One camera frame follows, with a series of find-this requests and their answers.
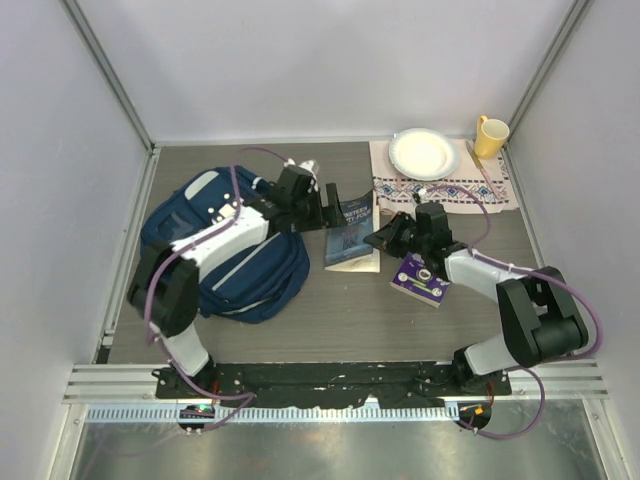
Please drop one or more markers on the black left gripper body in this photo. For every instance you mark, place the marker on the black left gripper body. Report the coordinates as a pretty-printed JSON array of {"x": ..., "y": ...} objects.
[{"x": 307, "y": 213}]

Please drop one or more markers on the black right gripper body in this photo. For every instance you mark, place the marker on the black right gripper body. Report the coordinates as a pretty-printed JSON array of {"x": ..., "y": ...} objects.
[{"x": 417, "y": 243}]

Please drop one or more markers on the dark blue Nineteen Eighty-Four book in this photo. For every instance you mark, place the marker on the dark blue Nineteen Eighty-Four book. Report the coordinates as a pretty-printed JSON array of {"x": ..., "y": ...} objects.
[{"x": 346, "y": 250}]

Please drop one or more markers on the purple paperback book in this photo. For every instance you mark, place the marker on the purple paperback book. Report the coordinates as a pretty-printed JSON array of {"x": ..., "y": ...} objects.
[{"x": 416, "y": 280}]

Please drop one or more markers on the navy blue student backpack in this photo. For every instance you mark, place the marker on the navy blue student backpack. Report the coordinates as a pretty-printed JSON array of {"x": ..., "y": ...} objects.
[{"x": 254, "y": 285}]

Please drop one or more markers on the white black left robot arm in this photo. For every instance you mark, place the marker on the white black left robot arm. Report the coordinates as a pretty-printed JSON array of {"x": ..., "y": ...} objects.
[{"x": 228, "y": 243}]

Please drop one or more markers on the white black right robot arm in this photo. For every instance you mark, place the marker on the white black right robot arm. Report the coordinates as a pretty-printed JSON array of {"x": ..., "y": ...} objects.
[{"x": 540, "y": 321}]

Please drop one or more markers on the patterned white placemat cloth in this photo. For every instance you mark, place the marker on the patterned white placemat cloth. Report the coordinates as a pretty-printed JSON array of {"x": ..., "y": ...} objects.
[{"x": 394, "y": 191}]

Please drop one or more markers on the white paper plate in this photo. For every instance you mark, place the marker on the white paper plate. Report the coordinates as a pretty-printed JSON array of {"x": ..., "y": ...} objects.
[{"x": 423, "y": 154}]

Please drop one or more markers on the yellow mug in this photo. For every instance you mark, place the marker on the yellow mug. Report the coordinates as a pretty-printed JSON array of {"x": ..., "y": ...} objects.
[{"x": 491, "y": 135}]

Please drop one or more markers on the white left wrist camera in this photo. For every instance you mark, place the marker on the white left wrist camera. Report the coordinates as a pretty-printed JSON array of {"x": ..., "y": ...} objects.
[{"x": 310, "y": 166}]

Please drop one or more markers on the pink handled knife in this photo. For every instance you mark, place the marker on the pink handled knife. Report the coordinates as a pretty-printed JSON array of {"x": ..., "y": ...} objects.
[{"x": 480, "y": 167}]

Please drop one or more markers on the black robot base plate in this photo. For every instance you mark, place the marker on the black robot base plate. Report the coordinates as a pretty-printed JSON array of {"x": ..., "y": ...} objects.
[{"x": 342, "y": 385}]

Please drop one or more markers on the aluminium front rail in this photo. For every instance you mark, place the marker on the aluminium front rail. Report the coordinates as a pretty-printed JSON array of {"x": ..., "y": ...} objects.
[{"x": 130, "y": 383}]

